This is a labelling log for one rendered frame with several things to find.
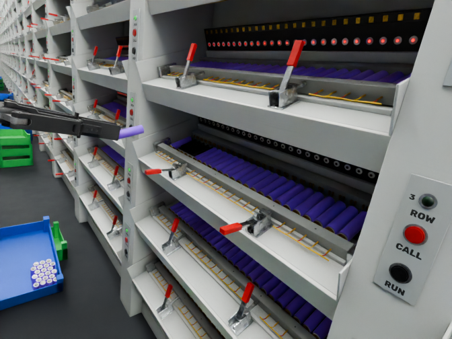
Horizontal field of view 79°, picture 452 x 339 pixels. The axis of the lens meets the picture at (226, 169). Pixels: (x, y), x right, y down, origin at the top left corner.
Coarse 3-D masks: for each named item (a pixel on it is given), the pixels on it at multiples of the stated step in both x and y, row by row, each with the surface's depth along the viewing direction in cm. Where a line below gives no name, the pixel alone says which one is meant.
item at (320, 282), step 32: (192, 128) 84; (160, 160) 73; (288, 160) 58; (192, 192) 58; (224, 224) 49; (256, 256) 45; (288, 256) 40; (320, 256) 39; (352, 256) 35; (320, 288) 35
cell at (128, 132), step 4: (124, 128) 56; (128, 128) 57; (132, 128) 57; (136, 128) 57; (140, 128) 58; (120, 132) 55; (124, 132) 56; (128, 132) 56; (132, 132) 57; (136, 132) 57; (140, 132) 58; (120, 136) 56; (124, 136) 56; (128, 136) 57
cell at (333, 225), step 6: (348, 210) 43; (354, 210) 43; (342, 216) 42; (348, 216) 42; (354, 216) 43; (330, 222) 42; (336, 222) 41; (342, 222) 42; (348, 222) 42; (330, 228) 41; (336, 228) 41; (342, 228) 42
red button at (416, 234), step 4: (408, 228) 26; (412, 228) 26; (416, 228) 26; (408, 232) 26; (412, 232) 26; (416, 232) 25; (420, 232) 25; (408, 236) 26; (412, 236) 26; (416, 236) 25; (420, 236) 25; (424, 236) 25; (408, 240) 26; (412, 240) 26; (416, 240) 26; (420, 240) 25
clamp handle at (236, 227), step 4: (256, 216) 43; (252, 220) 44; (256, 220) 44; (232, 224) 42; (236, 224) 42; (240, 224) 42; (244, 224) 42; (248, 224) 43; (252, 224) 43; (220, 228) 40; (224, 228) 40; (228, 228) 40; (232, 228) 40; (236, 228) 41; (240, 228) 42; (220, 232) 40; (224, 232) 40; (228, 232) 40; (232, 232) 41
